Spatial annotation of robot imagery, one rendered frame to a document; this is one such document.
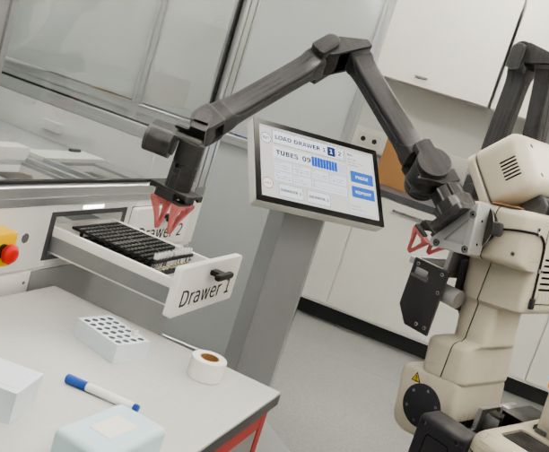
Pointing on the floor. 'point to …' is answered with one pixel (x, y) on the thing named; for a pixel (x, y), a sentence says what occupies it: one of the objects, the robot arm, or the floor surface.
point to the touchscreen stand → (271, 303)
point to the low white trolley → (108, 380)
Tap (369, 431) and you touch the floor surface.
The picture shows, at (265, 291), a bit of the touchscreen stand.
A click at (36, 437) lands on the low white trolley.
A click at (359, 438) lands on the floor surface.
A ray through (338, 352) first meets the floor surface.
